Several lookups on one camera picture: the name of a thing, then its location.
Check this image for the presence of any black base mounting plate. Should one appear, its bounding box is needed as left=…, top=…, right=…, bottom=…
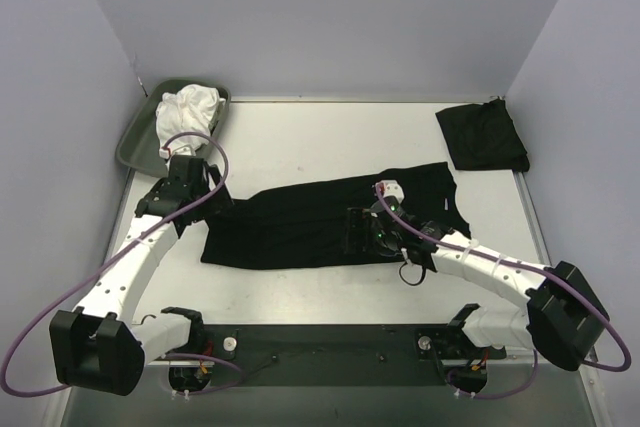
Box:
left=168, top=324, right=506, bottom=391

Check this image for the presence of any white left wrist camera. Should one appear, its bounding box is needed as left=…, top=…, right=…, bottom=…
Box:
left=159, top=141, right=196, bottom=162

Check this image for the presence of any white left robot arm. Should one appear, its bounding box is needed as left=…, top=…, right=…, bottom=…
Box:
left=49, top=155, right=232, bottom=396

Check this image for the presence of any grey plastic tray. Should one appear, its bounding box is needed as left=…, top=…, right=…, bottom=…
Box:
left=115, top=78, right=231, bottom=178

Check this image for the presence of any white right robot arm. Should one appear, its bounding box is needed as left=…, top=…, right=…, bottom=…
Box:
left=344, top=197, right=608, bottom=371

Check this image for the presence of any crumpled white t shirt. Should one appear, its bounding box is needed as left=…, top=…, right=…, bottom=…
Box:
left=155, top=84, right=226, bottom=151

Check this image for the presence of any folded black t shirt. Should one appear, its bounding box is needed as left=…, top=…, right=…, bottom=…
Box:
left=436, top=98, right=530, bottom=173

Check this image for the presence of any aluminium front rail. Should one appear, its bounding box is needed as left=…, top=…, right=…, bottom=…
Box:
left=149, top=341, right=599, bottom=367

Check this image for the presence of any black t shirt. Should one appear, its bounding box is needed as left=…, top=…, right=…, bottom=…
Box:
left=436, top=98, right=530, bottom=173
left=200, top=162, right=471, bottom=270

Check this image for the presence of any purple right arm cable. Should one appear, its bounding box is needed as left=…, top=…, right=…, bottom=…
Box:
left=374, top=184, right=632, bottom=401

